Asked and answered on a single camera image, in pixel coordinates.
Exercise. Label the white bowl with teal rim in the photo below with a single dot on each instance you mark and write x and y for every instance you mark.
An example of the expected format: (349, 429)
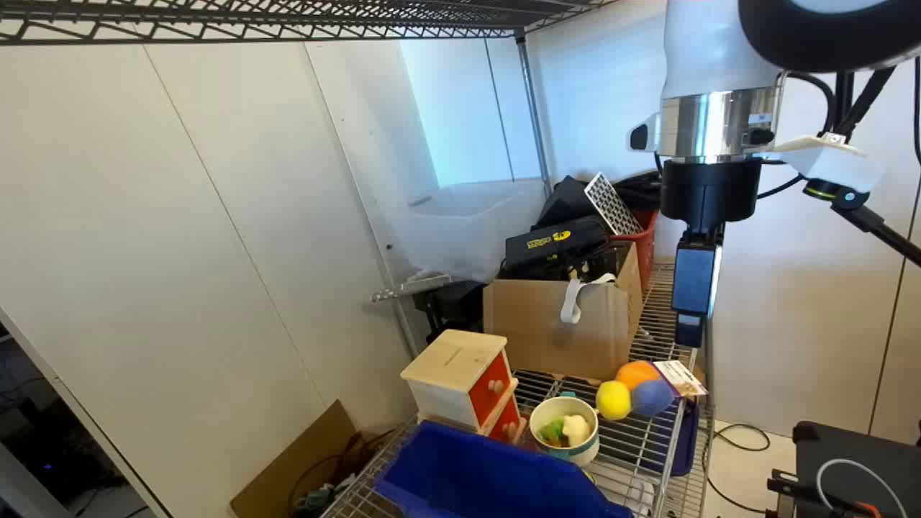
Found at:
(575, 446)

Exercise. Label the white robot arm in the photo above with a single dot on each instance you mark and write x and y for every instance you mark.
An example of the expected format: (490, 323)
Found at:
(708, 48)

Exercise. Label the black case with yellow print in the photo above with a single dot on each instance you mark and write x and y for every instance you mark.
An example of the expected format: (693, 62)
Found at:
(557, 245)

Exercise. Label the flat brown cardboard sheet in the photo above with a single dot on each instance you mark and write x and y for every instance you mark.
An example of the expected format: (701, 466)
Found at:
(290, 469)

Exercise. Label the blue ball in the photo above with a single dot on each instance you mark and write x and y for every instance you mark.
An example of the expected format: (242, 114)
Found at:
(655, 399)

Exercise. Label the blue plastic trailer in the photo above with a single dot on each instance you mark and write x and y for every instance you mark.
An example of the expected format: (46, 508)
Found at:
(479, 477)

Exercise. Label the wooden box with red drawers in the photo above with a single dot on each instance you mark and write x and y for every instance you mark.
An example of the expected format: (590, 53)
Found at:
(454, 376)

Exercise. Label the brown cardboard box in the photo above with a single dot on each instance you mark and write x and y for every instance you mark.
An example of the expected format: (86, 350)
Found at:
(534, 327)

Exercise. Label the yellow ball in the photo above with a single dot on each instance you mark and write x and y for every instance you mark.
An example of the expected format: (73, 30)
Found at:
(613, 400)

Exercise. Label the white perforated panel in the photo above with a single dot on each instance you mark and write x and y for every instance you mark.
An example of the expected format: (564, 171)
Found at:
(611, 203)

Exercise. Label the metal shelf post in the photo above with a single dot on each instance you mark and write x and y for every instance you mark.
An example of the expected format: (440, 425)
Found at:
(534, 105)

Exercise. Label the clear plastic bin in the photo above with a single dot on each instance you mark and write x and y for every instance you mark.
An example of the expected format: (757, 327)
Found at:
(460, 226)

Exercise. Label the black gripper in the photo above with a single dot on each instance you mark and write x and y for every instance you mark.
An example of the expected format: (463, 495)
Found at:
(708, 187)

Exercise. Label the dark blue plastic container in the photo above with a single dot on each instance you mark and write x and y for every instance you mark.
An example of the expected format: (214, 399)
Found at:
(682, 442)

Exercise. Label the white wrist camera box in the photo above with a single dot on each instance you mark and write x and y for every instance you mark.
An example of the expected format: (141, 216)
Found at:
(834, 160)

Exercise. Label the orange ball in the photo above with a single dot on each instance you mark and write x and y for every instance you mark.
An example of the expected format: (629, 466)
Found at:
(637, 371)

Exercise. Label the white tape strip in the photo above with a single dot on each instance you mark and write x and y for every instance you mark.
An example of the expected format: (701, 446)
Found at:
(574, 301)

